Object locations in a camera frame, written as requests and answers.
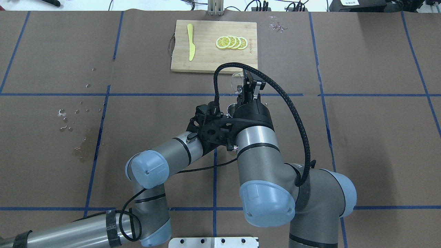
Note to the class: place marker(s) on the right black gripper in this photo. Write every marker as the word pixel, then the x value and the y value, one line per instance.
pixel 254 115

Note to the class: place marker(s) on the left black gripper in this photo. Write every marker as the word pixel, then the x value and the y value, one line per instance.
pixel 199 112

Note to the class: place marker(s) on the clear glass beaker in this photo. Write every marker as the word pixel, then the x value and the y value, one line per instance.
pixel 236 82

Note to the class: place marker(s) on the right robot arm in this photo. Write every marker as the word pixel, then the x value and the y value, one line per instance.
pixel 274 193

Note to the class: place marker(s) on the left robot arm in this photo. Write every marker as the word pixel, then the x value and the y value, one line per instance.
pixel 145 216

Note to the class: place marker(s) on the lemon slice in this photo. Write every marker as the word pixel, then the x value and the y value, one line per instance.
pixel 223 42
pixel 243 43
pixel 233 41
pixel 238 43

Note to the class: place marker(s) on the front lemon slice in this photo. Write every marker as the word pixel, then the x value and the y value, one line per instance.
pixel 223 42

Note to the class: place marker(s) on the bamboo cutting board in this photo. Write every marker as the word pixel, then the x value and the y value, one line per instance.
pixel 207 56

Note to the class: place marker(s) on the yellow plastic knife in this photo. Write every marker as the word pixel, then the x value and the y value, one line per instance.
pixel 192 47

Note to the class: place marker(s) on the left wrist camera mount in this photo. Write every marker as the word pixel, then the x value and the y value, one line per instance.
pixel 221 135

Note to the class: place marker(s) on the aluminium frame post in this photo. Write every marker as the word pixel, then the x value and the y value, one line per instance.
pixel 215 8

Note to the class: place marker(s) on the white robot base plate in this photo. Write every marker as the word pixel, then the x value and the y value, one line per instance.
pixel 214 242

